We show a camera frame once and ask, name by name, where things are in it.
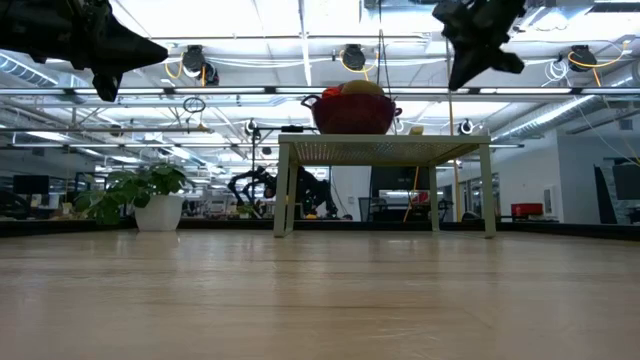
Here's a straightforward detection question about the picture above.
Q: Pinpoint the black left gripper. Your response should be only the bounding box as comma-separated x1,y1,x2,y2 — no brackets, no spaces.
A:
47,0,169,75

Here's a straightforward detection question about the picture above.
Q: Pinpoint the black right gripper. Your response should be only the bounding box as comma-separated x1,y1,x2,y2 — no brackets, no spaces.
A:
432,0,526,91

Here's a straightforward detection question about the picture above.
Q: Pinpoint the purple colander bowl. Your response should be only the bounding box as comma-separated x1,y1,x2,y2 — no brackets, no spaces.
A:
300,92,403,135

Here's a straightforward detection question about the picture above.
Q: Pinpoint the pale green perforated shelf riser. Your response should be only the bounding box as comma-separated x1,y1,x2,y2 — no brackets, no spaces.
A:
272,132,498,239

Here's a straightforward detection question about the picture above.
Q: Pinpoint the red box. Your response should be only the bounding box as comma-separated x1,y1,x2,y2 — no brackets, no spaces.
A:
510,201,545,218

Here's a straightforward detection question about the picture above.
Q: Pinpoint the green potted plant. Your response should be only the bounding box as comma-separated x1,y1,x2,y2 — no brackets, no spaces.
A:
73,161,189,233

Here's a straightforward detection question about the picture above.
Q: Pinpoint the dark desk monitor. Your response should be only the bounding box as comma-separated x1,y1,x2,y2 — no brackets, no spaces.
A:
12,173,51,196

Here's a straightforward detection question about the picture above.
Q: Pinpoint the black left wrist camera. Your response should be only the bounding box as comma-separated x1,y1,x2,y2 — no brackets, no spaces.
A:
91,72,124,103

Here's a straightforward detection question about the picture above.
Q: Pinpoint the black aluminium table frame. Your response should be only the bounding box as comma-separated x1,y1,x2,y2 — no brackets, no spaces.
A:
0,217,640,239

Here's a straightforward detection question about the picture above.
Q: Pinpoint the black wall monitor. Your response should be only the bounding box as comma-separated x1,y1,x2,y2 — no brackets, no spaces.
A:
613,161,640,202

